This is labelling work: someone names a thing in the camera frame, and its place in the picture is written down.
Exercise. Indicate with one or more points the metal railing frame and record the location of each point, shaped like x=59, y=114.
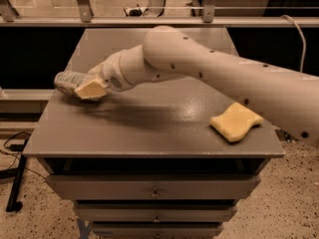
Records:
x=107, y=13

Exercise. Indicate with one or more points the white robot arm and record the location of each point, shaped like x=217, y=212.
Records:
x=287, y=98

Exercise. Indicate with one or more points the yellow wavy sponge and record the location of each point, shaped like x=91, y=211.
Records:
x=235, y=122

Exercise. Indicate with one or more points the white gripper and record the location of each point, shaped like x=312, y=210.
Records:
x=109, y=71

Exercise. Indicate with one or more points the grey drawer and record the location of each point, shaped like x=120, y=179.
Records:
x=157, y=231
x=153, y=187
x=155, y=212

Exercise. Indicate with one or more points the grey middle drawer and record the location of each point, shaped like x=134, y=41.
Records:
x=155, y=212

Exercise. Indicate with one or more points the silver green 7up can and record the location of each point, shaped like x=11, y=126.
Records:
x=67, y=81

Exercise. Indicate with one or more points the grey top drawer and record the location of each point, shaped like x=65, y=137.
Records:
x=153, y=187

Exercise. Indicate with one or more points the black stand leg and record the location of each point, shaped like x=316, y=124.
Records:
x=13, y=204

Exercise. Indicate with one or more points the grey bottom drawer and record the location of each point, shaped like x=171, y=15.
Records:
x=157, y=231

